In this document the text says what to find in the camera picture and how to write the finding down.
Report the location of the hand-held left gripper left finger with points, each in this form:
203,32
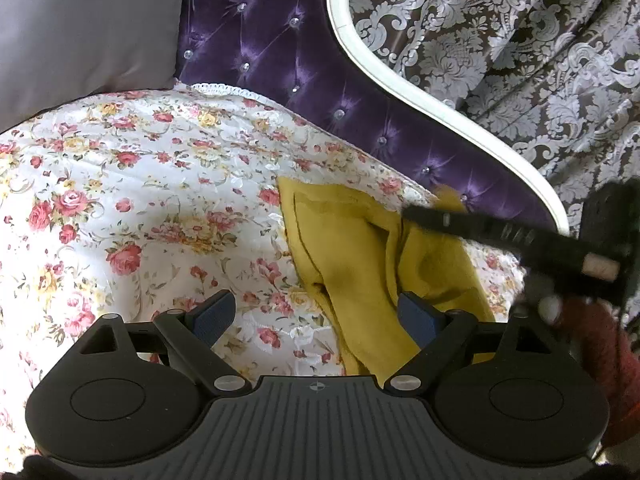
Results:
215,317

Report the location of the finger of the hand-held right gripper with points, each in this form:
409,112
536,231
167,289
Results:
475,227

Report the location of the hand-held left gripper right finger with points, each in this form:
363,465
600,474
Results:
420,320

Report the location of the yellow knit sweater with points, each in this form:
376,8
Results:
350,260

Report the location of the person's right forearm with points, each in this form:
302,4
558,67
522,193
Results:
605,360

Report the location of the floral bedsheet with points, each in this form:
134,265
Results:
150,210

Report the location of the brown damask curtain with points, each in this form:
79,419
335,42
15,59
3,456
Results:
500,60

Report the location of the purple tufted headboard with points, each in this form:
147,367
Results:
280,35

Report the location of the grey pillow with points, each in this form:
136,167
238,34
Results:
85,30

